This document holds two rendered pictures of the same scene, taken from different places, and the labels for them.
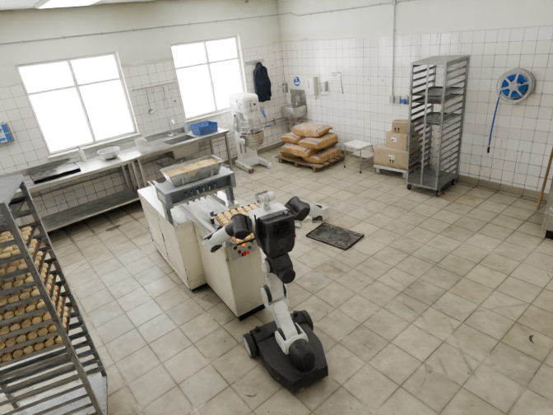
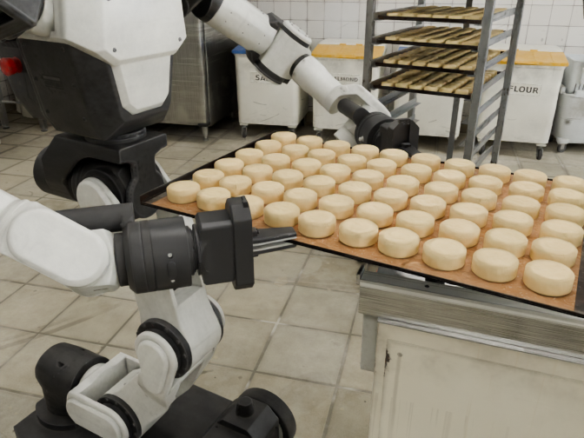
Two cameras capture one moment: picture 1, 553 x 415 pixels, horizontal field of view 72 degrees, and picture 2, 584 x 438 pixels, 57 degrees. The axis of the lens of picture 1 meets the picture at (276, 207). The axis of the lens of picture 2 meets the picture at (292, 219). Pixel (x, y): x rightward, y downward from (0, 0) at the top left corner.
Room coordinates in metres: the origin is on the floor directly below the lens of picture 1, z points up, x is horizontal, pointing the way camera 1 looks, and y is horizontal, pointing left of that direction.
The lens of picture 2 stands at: (3.34, -0.33, 1.32)
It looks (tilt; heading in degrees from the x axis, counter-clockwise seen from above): 25 degrees down; 141
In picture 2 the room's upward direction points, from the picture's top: straight up
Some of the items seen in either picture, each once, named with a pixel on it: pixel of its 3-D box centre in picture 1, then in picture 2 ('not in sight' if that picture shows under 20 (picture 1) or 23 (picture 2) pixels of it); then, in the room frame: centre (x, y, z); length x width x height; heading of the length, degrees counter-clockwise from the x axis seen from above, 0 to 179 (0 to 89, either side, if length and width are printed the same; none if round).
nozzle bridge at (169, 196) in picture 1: (197, 193); not in sight; (3.56, 0.77, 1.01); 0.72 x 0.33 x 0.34; 121
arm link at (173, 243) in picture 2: not in sight; (202, 248); (2.81, -0.04, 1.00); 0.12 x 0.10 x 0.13; 67
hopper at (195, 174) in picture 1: (192, 171); not in sight; (3.56, 0.77, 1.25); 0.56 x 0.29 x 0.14; 121
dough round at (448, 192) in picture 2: not in sight; (441, 192); (2.90, 0.32, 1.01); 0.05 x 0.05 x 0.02
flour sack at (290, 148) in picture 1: (301, 148); not in sight; (6.89, -0.60, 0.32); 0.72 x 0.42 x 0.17; 41
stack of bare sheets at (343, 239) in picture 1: (334, 235); not in sight; (4.10, -0.68, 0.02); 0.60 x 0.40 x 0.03; 44
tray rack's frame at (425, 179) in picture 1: (435, 126); not in sight; (5.19, -2.35, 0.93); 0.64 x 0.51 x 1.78; 129
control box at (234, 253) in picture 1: (243, 248); (385, 299); (2.81, 0.32, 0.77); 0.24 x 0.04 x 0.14; 121
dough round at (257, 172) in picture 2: not in sight; (257, 174); (2.66, 0.16, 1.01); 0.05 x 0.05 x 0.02
